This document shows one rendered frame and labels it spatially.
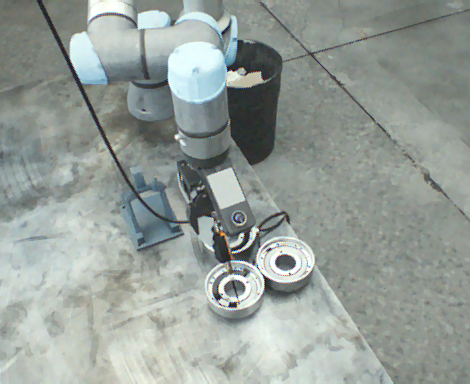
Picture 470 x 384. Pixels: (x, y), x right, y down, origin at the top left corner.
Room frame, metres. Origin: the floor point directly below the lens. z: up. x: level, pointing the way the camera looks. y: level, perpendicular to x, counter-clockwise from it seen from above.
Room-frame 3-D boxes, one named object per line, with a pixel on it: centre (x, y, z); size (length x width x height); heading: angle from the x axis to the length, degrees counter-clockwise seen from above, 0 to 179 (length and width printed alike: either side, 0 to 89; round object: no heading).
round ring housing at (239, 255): (0.73, 0.02, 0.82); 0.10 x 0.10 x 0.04
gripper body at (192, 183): (0.66, 0.04, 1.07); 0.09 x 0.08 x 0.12; 21
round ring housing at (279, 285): (0.66, -0.08, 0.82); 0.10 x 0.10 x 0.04
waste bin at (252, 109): (1.94, -0.05, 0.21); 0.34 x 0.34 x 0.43
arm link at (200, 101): (0.66, 0.04, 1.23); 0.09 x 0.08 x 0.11; 1
